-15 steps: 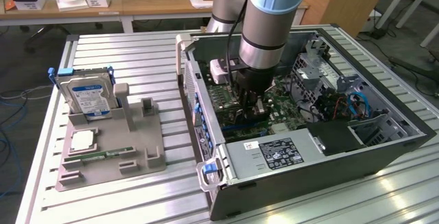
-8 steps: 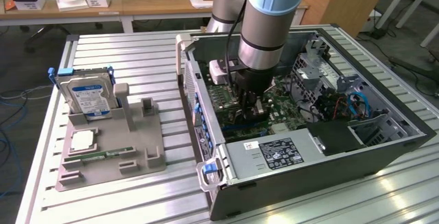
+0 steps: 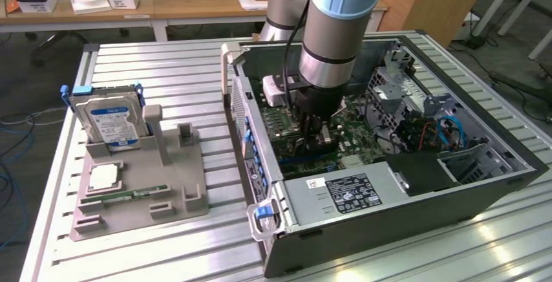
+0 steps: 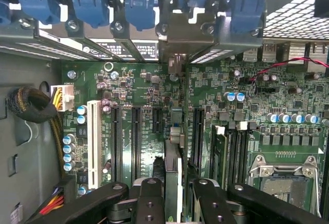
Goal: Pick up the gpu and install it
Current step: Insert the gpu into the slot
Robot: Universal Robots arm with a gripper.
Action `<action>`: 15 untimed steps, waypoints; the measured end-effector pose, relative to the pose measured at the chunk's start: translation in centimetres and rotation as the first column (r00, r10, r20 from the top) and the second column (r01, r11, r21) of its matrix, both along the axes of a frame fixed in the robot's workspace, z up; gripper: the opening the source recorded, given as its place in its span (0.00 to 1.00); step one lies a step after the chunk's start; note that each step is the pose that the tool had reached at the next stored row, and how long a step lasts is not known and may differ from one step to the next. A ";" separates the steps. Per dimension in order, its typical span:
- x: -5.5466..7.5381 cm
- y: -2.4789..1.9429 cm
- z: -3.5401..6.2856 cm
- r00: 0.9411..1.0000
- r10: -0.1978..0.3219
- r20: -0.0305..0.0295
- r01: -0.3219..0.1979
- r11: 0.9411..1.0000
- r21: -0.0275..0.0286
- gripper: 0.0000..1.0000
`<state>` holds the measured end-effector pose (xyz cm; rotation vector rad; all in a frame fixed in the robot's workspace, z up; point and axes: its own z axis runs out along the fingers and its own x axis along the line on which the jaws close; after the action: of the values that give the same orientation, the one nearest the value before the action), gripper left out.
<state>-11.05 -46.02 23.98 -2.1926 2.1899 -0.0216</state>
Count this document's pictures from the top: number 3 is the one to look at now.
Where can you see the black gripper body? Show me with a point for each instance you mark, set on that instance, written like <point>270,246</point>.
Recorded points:
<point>322,101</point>

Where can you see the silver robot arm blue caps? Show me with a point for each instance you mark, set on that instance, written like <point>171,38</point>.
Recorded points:
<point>333,36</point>

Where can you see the metal socket cover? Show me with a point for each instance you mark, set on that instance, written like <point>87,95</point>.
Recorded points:
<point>343,109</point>

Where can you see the green motherboard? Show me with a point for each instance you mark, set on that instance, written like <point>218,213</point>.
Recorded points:
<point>358,143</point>

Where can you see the blue card retainer strip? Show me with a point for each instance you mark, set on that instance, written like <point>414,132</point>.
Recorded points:
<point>249,136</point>

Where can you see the metal drive cage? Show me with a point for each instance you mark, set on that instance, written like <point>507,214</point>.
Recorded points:
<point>397,101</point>

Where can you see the grey power supply unit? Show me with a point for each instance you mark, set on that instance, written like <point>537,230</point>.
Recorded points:
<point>345,194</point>

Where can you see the black plastic cover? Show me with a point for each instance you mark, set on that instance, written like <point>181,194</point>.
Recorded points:
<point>423,173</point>

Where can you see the blue case release tab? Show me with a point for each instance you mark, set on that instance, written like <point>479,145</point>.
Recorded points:
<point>263,212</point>

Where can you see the black open PC case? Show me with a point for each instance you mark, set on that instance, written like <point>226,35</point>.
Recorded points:
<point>389,230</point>

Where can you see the wooden desk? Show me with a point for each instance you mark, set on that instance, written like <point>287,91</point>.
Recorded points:
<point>229,13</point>

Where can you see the grey disk bay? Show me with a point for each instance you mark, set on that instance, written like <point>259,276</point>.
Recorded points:
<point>470,162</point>

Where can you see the black power adapter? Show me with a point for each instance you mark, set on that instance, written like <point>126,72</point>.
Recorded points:
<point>473,42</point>

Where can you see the wooden cabinet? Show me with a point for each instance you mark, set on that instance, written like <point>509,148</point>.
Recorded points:
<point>431,4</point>

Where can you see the grey parts rack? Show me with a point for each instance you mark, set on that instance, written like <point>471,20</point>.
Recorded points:
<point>142,204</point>

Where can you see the black floor stand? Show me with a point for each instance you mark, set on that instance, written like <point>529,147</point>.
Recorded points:
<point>522,84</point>

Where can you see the green RAM stick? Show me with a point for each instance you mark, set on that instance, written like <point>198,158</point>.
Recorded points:
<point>121,194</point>

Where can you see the silver CPU chip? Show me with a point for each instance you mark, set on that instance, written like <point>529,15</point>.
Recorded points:
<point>106,177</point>

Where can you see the white round holder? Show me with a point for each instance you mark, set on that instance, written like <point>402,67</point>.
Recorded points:
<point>90,1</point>

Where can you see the black chair base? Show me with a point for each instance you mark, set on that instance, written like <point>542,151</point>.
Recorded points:
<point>53,46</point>

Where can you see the white box with black lid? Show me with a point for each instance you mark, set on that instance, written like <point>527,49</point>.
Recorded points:
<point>35,4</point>

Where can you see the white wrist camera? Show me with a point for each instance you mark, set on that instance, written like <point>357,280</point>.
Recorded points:
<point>277,89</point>

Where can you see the hard disk with blue bracket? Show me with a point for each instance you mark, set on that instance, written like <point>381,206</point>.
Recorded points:
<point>109,123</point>

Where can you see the white table frame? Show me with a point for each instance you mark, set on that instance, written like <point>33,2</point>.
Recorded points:
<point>519,7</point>

